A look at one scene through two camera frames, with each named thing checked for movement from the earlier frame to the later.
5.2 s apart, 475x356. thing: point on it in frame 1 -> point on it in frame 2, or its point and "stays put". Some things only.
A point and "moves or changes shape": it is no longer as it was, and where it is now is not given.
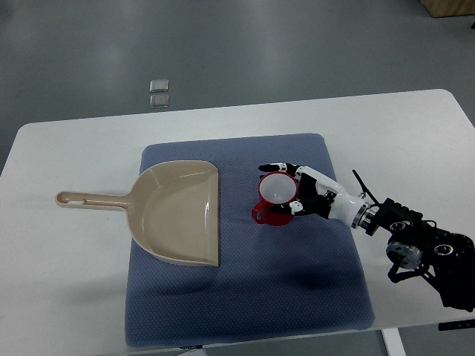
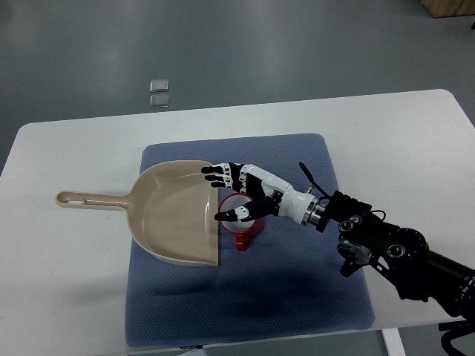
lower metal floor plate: x=158 y=101 stays put
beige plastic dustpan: x=173 y=209 stays put
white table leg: x=393 y=343 stays put
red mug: x=275 y=188 moves or changes shape
